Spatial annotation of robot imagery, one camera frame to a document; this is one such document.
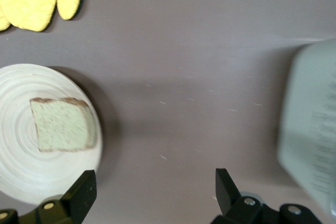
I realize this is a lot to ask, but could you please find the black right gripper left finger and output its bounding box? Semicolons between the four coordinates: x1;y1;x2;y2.
0;169;98;224

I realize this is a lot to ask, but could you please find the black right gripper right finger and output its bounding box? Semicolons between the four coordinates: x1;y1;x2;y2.
211;168;328;224

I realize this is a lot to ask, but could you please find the round wooden plate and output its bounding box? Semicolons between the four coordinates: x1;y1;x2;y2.
0;63;103;207

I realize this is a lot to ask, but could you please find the brown bread slice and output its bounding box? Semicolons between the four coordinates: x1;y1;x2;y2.
29;97;98;153

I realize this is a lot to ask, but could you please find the beige chrome two-slot toaster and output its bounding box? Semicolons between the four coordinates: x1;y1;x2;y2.
277;37;336;224

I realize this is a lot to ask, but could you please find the brown table cloth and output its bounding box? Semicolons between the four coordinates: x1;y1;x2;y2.
0;0;336;224

